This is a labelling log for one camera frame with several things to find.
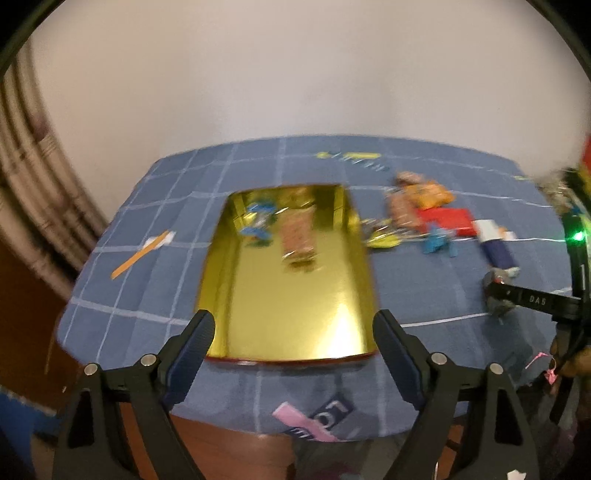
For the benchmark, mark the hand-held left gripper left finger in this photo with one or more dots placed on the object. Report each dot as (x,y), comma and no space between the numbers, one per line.
(189,364)

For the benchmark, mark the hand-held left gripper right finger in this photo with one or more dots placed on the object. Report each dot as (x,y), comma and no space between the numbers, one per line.
(401,369)

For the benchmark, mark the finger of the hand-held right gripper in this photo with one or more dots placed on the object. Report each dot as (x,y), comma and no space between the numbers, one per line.
(531,299)

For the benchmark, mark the navy and white snack packet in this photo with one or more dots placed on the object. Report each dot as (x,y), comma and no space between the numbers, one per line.
(496,251)

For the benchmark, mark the gold tin tray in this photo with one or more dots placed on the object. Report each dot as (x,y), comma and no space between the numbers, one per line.
(286,314)

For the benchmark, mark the blue candy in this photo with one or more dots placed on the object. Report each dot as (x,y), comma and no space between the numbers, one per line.
(436,240)
(256,233)
(262,207)

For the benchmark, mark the red snack packet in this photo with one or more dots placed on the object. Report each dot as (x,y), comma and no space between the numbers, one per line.
(448,219)

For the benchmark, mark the yellow candy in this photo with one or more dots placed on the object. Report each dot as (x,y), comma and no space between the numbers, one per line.
(383,239)

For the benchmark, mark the clear biscuit packet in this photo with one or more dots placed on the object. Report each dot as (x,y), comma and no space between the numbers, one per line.
(298,235)
(401,210)

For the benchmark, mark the pink ribbon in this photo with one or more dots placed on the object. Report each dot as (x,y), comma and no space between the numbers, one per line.
(549,376)

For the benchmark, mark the blue checked tablecloth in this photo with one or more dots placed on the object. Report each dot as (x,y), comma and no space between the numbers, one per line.
(138,286)

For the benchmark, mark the orange tape strip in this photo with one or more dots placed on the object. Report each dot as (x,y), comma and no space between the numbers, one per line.
(134,261)

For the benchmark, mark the orange snack packet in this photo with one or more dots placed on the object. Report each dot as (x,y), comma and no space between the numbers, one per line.
(431,194)

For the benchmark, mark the brown wooden cabinet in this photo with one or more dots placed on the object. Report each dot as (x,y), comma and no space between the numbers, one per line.
(27,323)

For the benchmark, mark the small brown snack packet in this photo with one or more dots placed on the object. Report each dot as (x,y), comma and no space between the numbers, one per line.
(408,177)

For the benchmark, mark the blue cloth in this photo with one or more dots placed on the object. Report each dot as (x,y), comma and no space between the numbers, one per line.
(11,413)

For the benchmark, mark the beige patterned curtain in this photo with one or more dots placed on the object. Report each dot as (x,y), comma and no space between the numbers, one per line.
(27,184)

